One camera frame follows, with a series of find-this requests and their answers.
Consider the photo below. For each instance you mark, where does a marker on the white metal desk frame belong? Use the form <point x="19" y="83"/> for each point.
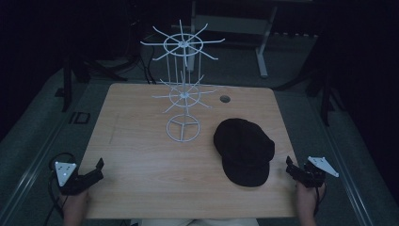
<point x="262" y="59"/>

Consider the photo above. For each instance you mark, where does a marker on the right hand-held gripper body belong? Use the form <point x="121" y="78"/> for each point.
<point x="313" y="177"/>

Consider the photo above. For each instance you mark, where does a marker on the person's right hand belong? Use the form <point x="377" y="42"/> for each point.
<point x="309" y="199"/>

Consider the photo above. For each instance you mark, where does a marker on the person's left hand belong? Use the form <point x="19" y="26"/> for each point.
<point x="76" y="204"/>

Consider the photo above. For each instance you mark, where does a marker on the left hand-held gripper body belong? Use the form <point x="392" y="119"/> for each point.
<point x="65" y="172"/>

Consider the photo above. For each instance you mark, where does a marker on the black metal stand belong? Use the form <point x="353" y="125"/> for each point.
<point x="67" y="84"/>
<point x="326" y="94"/>

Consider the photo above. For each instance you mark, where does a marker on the black rectangular frame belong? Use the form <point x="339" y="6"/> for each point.
<point x="75" y="118"/>

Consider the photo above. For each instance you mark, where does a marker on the black cap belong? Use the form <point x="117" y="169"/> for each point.
<point x="244" y="150"/>

